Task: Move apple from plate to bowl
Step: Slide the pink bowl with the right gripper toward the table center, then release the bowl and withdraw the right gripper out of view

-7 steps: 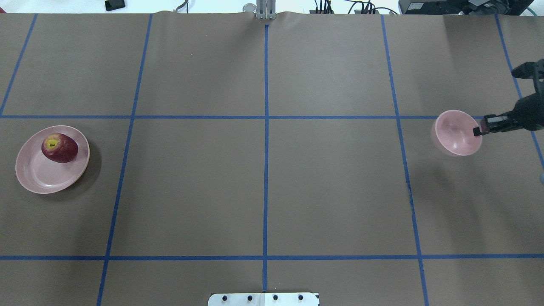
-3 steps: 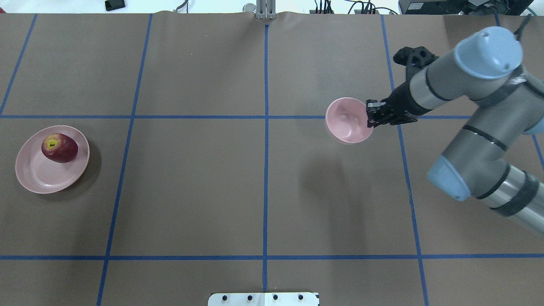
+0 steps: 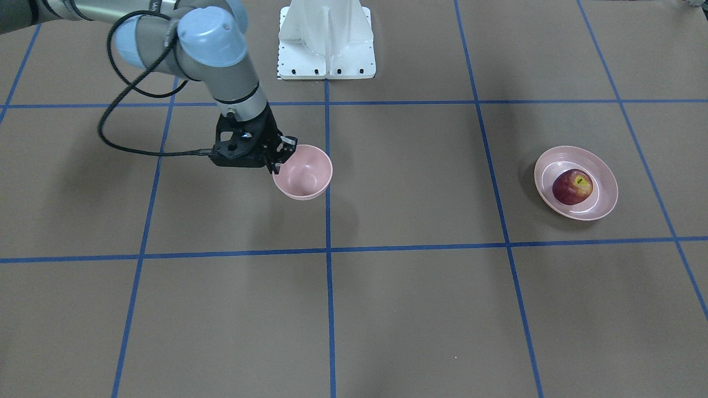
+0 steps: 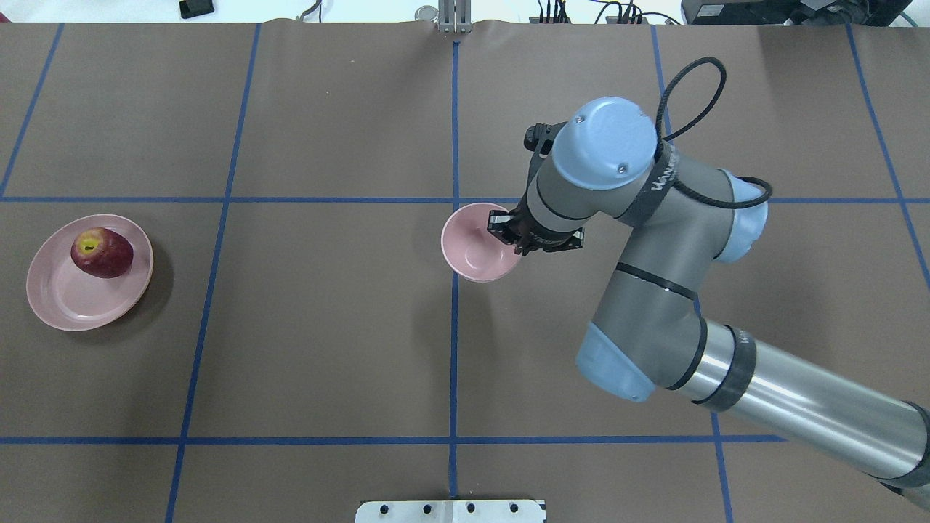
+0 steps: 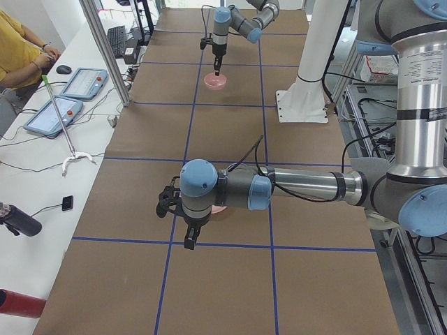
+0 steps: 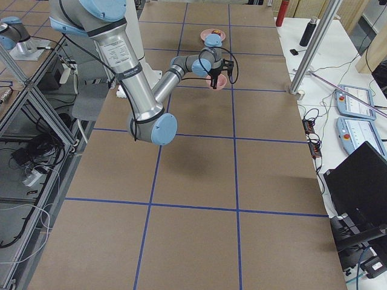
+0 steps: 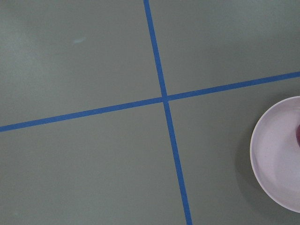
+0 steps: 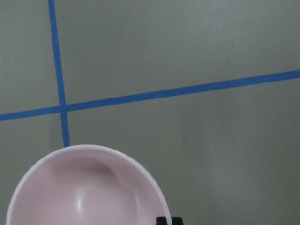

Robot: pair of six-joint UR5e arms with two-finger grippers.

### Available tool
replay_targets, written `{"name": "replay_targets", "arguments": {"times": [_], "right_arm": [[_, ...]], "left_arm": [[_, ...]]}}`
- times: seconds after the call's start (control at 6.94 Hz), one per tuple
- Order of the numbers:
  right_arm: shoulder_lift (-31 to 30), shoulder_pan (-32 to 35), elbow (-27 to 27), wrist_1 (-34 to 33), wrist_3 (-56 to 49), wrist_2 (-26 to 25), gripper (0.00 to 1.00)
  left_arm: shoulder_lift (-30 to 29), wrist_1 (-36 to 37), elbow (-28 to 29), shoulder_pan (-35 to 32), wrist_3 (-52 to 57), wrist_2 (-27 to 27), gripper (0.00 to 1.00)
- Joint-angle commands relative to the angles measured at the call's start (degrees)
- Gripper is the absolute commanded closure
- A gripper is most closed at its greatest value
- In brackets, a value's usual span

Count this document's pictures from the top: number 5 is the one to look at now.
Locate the pink bowl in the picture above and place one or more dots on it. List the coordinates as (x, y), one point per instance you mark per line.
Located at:
(218, 209)

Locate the black keyboard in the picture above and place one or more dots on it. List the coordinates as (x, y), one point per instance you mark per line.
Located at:
(117, 38)

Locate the small black square device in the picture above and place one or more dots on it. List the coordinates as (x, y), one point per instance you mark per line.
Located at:
(67, 203)

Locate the silver reacher grabber stick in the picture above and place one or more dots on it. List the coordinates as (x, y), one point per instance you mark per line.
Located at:
(75, 155)

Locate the upper blue teach pendant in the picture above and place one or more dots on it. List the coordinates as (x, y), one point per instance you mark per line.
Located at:
(85, 83)

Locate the blue teach pendant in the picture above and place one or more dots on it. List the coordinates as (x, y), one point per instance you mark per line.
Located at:
(45, 121)
(85, 83)

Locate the black computer mouse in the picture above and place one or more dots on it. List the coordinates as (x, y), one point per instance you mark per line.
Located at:
(64, 69)

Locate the black water bottle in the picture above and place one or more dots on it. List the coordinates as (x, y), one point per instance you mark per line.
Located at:
(18, 222)

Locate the lower blue teach pendant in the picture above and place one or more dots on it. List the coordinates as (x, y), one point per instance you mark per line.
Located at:
(45, 121)

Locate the person in yellow shirt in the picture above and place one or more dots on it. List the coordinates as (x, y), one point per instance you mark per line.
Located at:
(24, 56)

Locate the red bottle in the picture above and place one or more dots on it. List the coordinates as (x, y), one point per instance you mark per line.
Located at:
(13, 303)

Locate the white pedestal column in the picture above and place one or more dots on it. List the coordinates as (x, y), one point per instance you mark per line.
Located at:
(304, 100)

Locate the aluminium frame post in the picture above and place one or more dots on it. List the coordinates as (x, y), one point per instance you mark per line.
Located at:
(98, 32)

